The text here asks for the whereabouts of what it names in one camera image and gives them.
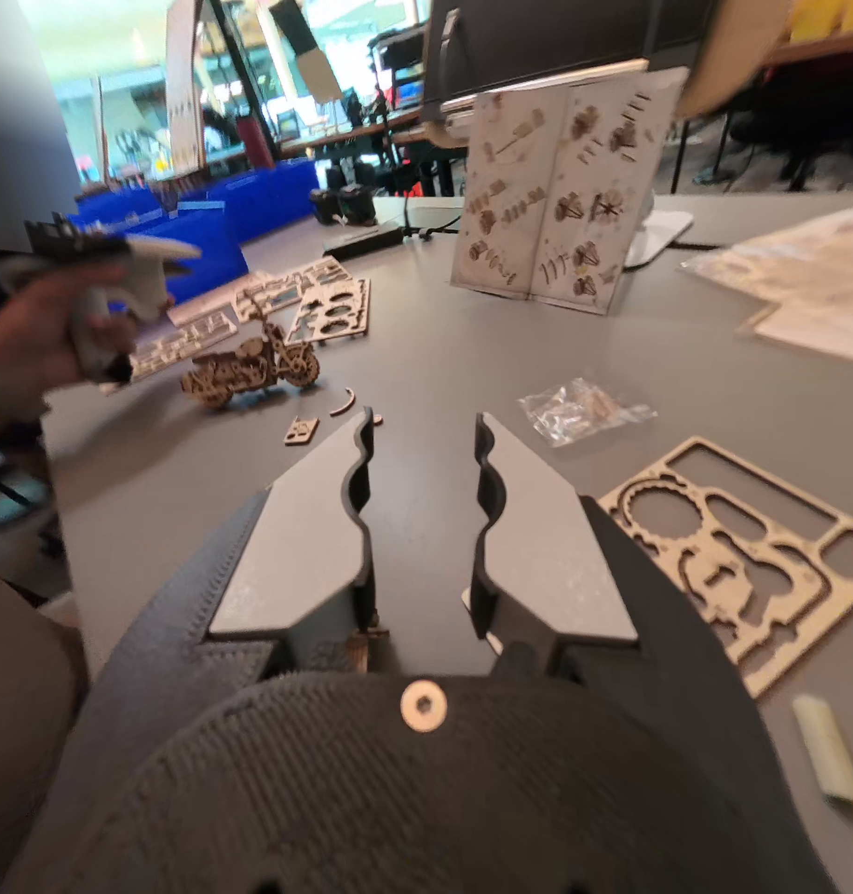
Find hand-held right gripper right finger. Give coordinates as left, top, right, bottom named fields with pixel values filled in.
left=461, top=411, right=642, bottom=675

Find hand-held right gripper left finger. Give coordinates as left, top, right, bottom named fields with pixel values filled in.
left=209, top=408, right=380, bottom=649

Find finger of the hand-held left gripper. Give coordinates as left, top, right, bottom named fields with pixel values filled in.
left=112, top=263, right=190, bottom=324
left=126, top=235, right=204, bottom=266

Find wooden motorcycle model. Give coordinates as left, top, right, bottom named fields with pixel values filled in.
left=180, top=299, right=323, bottom=413

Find person's left forearm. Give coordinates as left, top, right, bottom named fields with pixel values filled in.
left=0, top=359, right=50, bottom=448

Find person's left hand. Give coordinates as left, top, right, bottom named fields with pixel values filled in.
left=0, top=269, right=138, bottom=420

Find blue plastic bin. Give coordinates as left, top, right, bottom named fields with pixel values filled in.
left=206, top=159, right=320, bottom=242
left=70, top=203, right=249, bottom=305

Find numbered punched wooden sheet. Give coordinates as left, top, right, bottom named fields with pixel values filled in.
left=102, top=307, right=240, bottom=392

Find wooden sheet with round holes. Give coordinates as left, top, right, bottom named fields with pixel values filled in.
left=287, top=278, right=372, bottom=345

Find wooden sheet with large cutouts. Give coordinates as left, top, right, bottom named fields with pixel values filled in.
left=232, top=256, right=354, bottom=324

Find small clear plastic bag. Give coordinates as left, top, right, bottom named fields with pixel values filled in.
left=517, top=379, right=658, bottom=448

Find tall wooden panel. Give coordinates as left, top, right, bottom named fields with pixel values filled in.
left=162, top=0, right=205, bottom=179

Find black charger blocks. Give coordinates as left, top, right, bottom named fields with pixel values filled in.
left=308, top=185, right=379, bottom=226

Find flat black device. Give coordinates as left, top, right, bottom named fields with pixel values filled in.
left=322, top=223, right=406, bottom=261

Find small punched wooden sheet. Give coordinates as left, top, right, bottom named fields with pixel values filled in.
left=597, top=436, right=853, bottom=701

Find pale wax stick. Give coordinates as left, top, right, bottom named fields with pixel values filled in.
left=791, top=695, right=853, bottom=807

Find white monitor stand base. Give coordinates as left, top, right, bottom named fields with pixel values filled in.
left=623, top=189, right=696, bottom=271

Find folded instruction booklet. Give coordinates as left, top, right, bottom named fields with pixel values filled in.
left=451, top=66, right=689, bottom=317

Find plastic-wrapped printed paper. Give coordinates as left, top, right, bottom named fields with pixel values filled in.
left=678, top=203, right=853, bottom=312

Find black monitor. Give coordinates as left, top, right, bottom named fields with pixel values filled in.
left=421, top=0, right=721, bottom=113

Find brown cardboard panel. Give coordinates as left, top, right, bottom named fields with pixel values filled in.
left=678, top=0, right=794, bottom=121

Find yellow boxes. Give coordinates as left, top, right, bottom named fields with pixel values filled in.
left=790, top=0, right=853, bottom=41

